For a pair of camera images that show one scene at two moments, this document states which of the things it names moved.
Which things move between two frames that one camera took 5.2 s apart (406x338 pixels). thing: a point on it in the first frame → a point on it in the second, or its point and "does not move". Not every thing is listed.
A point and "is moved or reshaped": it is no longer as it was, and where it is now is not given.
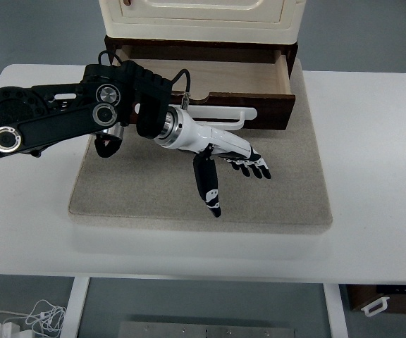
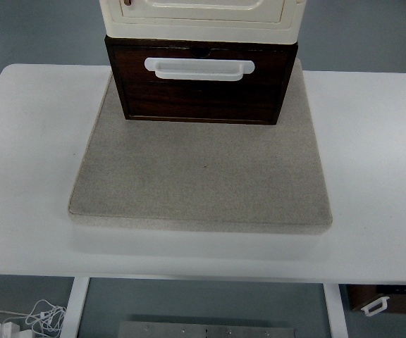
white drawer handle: (216, 113) → (199, 69)
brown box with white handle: (374, 298) does not move
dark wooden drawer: (255, 75) is moved or reshaped
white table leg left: (74, 308) does not move
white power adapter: (5, 330) does not move
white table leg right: (336, 310) does not move
